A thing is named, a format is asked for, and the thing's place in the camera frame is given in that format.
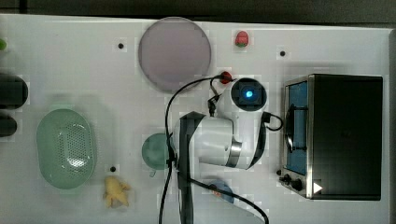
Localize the silver toaster oven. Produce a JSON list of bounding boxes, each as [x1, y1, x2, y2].
[[277, 74, 383, 201]]

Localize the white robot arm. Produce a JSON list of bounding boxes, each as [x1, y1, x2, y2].
[[172, 77, 269, 224]]

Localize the dark red strawberry toy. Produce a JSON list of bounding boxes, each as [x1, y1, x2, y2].
[[220, 71, 233, 85]]

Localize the black cylinder lower left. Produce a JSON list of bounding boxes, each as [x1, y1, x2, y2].
[[0, 115, 18, 137]]

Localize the black cylinder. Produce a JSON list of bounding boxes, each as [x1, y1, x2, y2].
[[0, 115, 18, 137], [0, 75, 28, 109]]

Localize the green mug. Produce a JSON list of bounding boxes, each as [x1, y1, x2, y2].
[[142, 133, 169, 177]]

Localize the green object at edge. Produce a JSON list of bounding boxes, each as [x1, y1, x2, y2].
[[0, 38, 7, 51]]

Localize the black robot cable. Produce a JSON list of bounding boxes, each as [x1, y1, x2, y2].
[[158, 74, 285, 224]]

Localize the round grey plate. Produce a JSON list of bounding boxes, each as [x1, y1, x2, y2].
[[138, 17, 212, 92]]

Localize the yellow banana toy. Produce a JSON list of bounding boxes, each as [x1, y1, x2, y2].
[[105, 176, 131, 208]]

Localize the green oval strainer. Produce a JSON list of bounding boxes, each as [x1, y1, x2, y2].
[[36, 108, 96, 189]]

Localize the pink strawberry toy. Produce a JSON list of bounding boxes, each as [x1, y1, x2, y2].
[[234, 31, 249, 48]]

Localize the black cylinder upper left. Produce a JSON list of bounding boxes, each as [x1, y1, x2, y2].
[[0, 75, 28, 109]]

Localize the blue bowl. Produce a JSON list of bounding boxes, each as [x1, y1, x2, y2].
[[209, 179, 234, 203]]

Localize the orange slice toy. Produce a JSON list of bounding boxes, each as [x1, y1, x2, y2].
[[212, 190, 221, 197]]

